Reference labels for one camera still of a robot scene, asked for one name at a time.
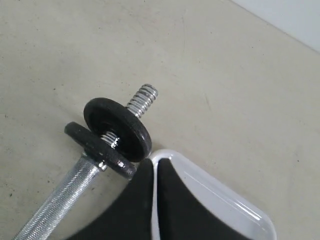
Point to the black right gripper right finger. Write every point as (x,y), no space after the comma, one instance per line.
(180,215)

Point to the chrome threaded dumbbell bar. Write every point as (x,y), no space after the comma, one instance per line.
(78,179)

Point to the black weight plate far end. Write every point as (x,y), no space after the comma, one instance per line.
(102,153)

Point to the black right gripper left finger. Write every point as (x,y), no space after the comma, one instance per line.
(129,216)

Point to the black weight plate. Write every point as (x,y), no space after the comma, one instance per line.
(104,115)

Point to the white rectangular tray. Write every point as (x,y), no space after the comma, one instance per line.
(223,202)

